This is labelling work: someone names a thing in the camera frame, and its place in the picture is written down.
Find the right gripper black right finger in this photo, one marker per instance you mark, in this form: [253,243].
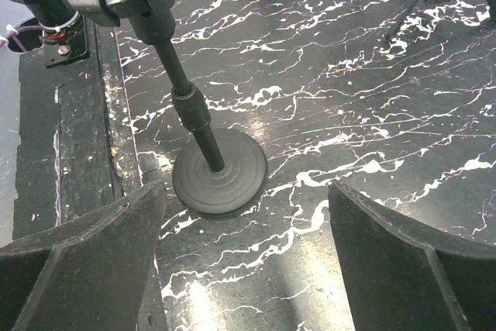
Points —
[401,274]

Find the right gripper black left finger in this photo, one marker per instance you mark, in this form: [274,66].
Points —
[86,274]

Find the black round base clip stand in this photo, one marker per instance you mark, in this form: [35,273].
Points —
[222,172]

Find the black front mounting base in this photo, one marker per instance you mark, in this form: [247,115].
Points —
[76,154]

